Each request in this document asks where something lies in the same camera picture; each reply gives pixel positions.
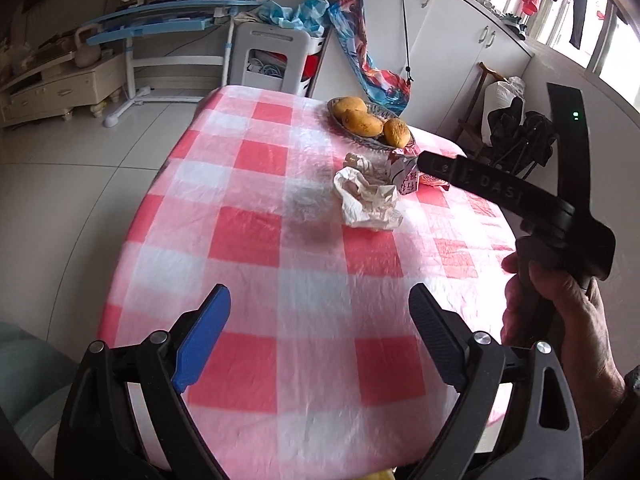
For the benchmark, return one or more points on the blue children's study desk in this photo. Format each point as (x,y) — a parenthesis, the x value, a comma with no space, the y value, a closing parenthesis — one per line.
(164,18)

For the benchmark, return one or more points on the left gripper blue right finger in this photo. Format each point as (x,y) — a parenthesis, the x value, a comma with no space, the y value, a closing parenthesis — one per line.
(443,334)

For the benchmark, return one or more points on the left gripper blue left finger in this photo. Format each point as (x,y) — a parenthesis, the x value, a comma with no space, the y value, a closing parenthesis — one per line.
(193,336)

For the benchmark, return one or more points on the teal sofa seat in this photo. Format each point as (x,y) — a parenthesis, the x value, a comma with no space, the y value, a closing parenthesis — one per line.
(35,383)

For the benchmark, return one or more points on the red white snack wrapper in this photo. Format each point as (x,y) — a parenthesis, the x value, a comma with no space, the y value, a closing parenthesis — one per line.
(403,172)

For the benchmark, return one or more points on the person's right hand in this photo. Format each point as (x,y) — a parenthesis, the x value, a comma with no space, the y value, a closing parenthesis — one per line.
(595,382)

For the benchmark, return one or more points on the cream tv stand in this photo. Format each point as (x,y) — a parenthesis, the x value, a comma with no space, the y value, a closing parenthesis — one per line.
(57,87)

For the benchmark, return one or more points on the yellow plastic trash bucket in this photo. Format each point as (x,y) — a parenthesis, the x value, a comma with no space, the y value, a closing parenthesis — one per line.
(386,474)

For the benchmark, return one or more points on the pink checkered tablecloth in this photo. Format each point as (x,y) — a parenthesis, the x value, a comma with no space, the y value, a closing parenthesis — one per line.
(318,373)

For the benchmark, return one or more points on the white plastic stool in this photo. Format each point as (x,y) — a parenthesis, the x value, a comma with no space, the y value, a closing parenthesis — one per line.
(268,57)

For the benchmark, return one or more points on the white balcony cabinet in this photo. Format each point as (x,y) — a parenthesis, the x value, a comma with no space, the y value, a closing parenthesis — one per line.
(450,41)

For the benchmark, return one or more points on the white stuffed bag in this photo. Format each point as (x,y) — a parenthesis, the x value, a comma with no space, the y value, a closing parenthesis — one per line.
(500,94)

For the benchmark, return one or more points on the black folding chair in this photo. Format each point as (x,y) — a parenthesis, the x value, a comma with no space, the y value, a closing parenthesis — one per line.
(520,140)

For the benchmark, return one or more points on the large white tissue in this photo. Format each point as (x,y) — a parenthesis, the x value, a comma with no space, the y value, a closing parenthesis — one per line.
(368,196)

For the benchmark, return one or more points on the yellow mango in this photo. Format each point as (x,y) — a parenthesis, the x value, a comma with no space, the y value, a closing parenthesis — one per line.
(342,105)
(362,124)
(397,133)

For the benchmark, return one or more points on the light blue crumpled cloth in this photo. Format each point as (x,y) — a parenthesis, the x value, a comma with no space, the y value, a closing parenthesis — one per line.
(310,16)

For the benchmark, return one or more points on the woven fruit basket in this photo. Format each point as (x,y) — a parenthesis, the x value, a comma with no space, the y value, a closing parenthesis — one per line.
(377,143)

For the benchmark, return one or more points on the pink kettlebell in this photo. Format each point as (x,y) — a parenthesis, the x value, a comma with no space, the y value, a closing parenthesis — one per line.
(86,55)

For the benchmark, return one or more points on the colourful fabric bag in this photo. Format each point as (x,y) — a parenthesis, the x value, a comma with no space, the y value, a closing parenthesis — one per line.
(383,87)

